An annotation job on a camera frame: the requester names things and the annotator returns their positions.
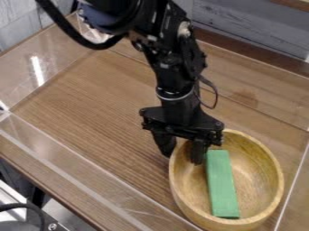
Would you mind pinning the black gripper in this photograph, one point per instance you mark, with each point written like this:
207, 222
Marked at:
179, 118

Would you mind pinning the green rectangular block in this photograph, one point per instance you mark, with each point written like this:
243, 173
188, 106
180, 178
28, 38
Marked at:
224, 206

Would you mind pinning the brown wooden bowl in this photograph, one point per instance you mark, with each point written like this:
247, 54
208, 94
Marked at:
258, 179

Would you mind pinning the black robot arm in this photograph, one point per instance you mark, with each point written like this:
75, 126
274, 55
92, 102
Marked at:
157, 28

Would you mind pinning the clear acrylic tray wall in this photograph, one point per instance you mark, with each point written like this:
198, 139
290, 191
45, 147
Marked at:
88, 190

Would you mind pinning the clear acrylic corner bracket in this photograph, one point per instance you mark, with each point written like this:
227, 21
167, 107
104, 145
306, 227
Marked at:
89, 31

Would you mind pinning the black metal mount plate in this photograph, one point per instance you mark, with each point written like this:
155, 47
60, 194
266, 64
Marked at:
41, 219

